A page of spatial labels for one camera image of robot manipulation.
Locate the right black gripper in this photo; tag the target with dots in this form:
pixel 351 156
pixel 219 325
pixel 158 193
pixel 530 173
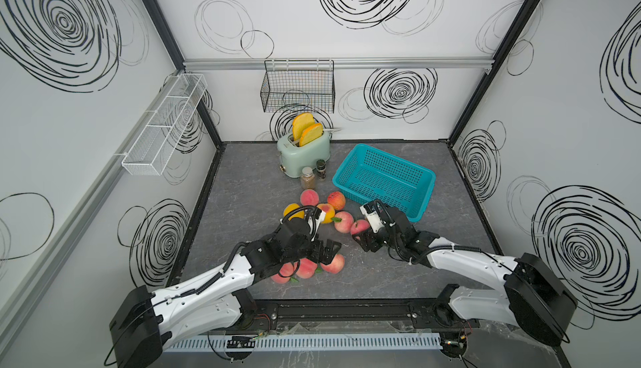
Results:
pixel 366 238

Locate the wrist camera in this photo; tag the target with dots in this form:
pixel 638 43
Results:
pixel 372 216
pixel 314 219

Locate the rear yellow toast slice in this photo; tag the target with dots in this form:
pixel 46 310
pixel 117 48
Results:
pixel 300 124

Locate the mint green toaster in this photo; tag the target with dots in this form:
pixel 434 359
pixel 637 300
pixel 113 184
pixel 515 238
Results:
pixel 293 159

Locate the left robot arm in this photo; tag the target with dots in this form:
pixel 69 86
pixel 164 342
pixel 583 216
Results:
pixel 148 322

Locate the black wire wall basket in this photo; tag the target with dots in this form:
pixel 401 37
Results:
pixel 307 82

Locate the teal plastic basket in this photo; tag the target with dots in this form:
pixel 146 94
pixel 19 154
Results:
pixel 368 174

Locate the yellow peach red spot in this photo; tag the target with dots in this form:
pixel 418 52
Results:
pixel 329 212

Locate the yellow toast slice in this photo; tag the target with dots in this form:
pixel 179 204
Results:
pixel 300 124
pixel 310 134

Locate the front yellow toast slice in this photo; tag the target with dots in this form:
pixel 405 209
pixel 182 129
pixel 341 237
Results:
pixel 310 134

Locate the aluminium wall rail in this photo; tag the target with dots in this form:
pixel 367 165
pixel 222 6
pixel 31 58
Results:
pixel 341 63

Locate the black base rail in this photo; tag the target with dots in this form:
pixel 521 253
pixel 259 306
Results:
pixel 419 313

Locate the black lid spice bottle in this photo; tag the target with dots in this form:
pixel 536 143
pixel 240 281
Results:
pixel 321 169

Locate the white mesh wall shelf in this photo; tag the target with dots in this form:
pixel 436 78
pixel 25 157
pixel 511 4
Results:
pixel 169 117

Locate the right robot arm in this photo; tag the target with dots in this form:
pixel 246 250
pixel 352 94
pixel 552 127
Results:
pixel 518 291

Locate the pink peach with leaf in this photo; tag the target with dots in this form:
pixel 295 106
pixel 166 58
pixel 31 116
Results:
pixel 343 222

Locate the silver lid spice jar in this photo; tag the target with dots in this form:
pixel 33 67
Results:
pixel 308 178

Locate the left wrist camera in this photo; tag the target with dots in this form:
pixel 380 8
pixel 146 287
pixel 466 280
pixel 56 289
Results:
pixel 314 219

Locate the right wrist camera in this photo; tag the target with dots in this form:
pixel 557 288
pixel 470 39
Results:
pixel 372 216

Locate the orange red wrinkled peach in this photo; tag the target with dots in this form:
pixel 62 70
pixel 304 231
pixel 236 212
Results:
pixel 337 200

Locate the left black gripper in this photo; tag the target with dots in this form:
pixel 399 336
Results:
pixel 327 254

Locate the white slotted cable duct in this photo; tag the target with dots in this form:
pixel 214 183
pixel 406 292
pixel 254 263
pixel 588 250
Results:
pixel 312 342

